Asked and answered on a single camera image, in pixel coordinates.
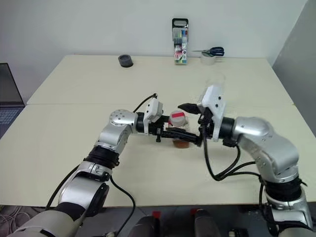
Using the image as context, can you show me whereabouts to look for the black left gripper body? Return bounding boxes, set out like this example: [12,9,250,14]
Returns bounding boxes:
[149,115,172,144]

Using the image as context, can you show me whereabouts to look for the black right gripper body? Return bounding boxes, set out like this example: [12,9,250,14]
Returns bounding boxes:
[197,105,215,143]

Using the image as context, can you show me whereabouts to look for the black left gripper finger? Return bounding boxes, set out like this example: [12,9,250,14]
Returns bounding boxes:
[161,130,198,146]

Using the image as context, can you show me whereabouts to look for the clear plastic bottle red label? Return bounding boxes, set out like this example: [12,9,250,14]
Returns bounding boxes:
[167,110,193,149]

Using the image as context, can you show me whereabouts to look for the clear wine glass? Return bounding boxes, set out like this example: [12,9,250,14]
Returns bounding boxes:
[205,72,227,99]

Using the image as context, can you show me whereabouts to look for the black bottle cap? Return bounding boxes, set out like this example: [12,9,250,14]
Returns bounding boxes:
[118,54,134,68]

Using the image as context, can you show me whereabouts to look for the clear tape roll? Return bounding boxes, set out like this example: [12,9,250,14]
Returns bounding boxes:
[199,51,218,66]

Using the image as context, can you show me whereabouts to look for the marker pen set box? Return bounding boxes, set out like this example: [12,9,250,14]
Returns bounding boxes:
[171,17,190,65]

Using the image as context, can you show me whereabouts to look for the dark rounded shape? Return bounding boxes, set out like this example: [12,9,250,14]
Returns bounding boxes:
[194,208,218,237]
[128,214,161,237]

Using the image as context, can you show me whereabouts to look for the dark grey laptop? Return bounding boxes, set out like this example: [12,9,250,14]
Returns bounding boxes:
[0,62,26,131]

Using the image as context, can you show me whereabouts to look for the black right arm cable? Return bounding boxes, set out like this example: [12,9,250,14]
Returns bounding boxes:
[201,133,266,205]

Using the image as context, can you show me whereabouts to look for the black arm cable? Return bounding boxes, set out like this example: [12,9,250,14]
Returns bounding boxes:
[201,133,266,205]
[45,93,158,237]

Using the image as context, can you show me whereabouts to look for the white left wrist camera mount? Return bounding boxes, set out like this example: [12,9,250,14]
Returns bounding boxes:
[144,98,165,136]

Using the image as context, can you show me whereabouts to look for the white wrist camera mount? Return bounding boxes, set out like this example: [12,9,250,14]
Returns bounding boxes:
[144,98,165,136]
[200,85,227,143]

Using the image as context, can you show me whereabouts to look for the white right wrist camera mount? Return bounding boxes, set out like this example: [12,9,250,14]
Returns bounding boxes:
[200,85,227,143]

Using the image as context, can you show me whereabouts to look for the blue handled scissors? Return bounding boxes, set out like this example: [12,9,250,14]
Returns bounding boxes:
[191,46,225,57]

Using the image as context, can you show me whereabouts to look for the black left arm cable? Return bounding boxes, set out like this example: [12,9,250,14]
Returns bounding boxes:
[45,93,158,237]

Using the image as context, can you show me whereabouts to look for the white floor cable bundle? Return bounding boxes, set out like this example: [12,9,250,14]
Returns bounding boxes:
[0,207,33,233]

